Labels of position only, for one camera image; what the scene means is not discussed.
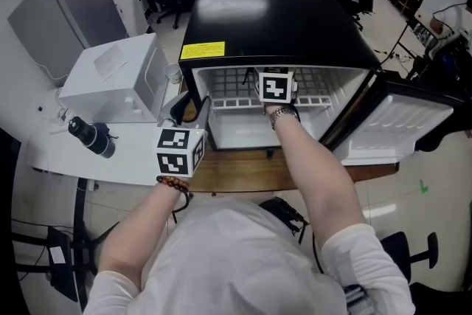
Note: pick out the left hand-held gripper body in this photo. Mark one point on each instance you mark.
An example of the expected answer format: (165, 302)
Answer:
(177, 155)

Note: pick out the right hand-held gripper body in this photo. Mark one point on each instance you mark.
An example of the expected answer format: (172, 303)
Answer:
(274, 86)

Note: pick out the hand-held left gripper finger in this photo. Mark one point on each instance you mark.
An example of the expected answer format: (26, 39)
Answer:
(203, 114)
(169, 110)

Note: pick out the black mini fridge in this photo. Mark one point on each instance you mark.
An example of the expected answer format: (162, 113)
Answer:
(276, 18)

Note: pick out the white fridge door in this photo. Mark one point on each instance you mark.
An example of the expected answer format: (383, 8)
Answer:
(398, 129)

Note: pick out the person's left forearm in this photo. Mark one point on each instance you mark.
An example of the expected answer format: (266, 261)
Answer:
(140, 232)

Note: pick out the white plastic grid shelf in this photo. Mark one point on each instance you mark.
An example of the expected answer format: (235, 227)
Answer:
(228, 102)

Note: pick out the silver wristwatch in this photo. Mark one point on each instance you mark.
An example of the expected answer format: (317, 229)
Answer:
(282, 115)

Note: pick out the white cup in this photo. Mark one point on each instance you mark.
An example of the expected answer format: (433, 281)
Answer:
(173, 73)

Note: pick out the white microwave oven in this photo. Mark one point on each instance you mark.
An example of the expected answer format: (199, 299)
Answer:
(110, 92)

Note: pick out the yellow warning sticker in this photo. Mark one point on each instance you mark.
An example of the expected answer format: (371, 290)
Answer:
(203, 49)

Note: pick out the black waist pack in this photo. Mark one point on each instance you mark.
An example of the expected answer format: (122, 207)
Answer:
(285, 214)

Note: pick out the person's white shirt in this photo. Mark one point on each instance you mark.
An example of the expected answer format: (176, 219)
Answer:
(239, 262)

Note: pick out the silver tall fridge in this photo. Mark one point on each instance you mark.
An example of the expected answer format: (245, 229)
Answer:
(66, 18)

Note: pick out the black power adapter box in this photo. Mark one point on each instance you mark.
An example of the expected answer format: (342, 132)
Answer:
(60, 269)

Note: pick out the black swivel chair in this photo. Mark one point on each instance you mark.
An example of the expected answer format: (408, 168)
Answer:
(396, 251)

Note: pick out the black camera lens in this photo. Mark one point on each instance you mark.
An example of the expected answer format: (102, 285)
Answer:
(92, 138)

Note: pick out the black desk frame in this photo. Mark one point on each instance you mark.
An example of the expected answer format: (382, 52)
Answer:
(79, 232)

